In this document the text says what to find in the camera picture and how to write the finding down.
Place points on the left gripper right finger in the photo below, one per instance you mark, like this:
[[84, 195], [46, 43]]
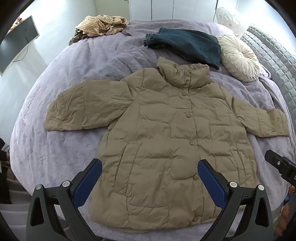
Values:
[[256, 222]]

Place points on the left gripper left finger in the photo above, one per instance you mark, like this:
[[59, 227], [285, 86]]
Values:
[[43, 222]]

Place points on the beige quilted puffer jacket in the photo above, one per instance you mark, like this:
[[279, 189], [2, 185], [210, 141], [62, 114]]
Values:
[[160, 122]]

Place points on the right hand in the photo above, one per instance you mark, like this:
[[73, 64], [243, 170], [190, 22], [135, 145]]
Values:
[[287, 213]]

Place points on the lavender plush bed blanket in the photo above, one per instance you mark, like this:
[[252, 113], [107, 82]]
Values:
[[50, 157]]

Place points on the grey quilted headboard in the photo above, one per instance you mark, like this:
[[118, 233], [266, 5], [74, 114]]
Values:
[[277, 60]]

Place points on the round cream pleated cushion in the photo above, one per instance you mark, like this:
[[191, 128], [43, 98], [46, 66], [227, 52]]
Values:
[[238, 58]]

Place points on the dark teal folded garment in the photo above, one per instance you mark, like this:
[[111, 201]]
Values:
[[194, 46]]

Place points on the white floral pillow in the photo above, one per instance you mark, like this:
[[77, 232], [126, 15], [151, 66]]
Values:
[[229, 20]]

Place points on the white wardrobe doors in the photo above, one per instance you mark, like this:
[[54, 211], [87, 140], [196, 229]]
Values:
[[190, 10]]

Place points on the tan striped crumpled garment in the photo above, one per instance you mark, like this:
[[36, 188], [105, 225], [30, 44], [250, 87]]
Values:
[[100, 25]]

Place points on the wall mounted monitor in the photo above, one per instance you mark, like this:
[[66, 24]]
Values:
[[16, 40]]

